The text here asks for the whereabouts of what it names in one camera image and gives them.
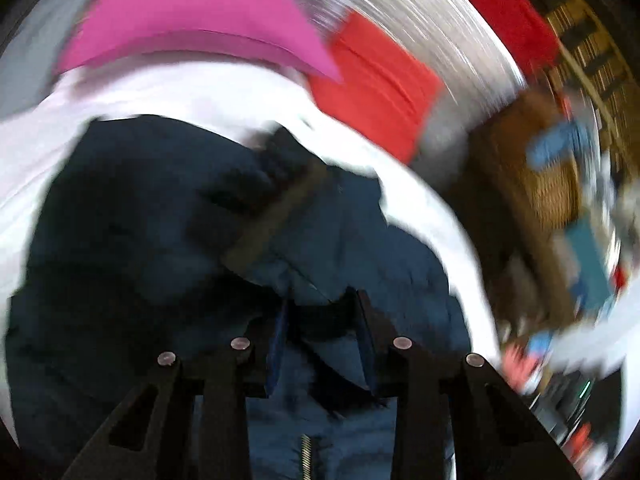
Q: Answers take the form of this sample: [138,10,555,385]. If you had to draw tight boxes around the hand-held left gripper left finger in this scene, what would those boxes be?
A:
[59,299,292,480]

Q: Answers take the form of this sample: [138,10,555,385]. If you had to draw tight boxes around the red cloth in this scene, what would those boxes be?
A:
[306,10,446,165]
[432,0,561,68]

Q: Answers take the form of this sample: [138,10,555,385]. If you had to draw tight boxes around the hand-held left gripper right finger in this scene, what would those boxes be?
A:
[353,287,583,480]

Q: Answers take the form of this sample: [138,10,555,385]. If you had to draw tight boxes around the pale pink blanket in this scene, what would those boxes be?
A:
[0,62,502,480]

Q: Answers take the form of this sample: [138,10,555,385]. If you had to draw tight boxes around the wicker basket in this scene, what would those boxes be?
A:
[470,92,596,241]

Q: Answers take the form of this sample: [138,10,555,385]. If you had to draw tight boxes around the silver foil sheet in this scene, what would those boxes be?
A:
[265,0,528,181]

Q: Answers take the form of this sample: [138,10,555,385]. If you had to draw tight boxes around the grey cloth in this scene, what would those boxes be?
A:
[0,0,108,118]

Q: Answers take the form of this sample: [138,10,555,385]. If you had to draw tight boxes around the pink cloth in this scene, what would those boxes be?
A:
[54,0,345,85]

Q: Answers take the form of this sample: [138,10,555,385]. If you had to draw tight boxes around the blue cloth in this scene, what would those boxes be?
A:
[526,120,598,171]

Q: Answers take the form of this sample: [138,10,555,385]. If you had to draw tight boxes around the navy padded jacket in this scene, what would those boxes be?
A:
[5,114,473,480]

